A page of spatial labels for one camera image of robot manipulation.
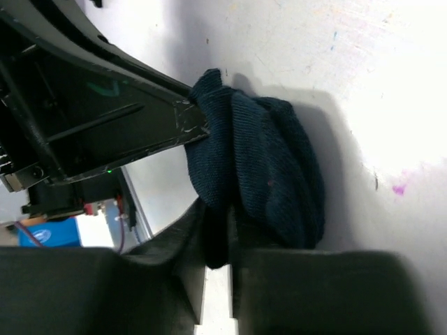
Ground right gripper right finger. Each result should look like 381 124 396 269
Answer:
228 206 279 311

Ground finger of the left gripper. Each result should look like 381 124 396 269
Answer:
53 0 190 98
1 20 208 185

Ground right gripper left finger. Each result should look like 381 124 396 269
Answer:
125 202 206 324

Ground dark navy ankle sock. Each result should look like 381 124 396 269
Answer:
185 69 325 269

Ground blue box in background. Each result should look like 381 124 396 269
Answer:
27 217 82 247

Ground aluminium frame rail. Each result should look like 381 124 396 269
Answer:
121 167 154 244

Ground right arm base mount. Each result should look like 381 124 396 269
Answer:
20 168 137 228

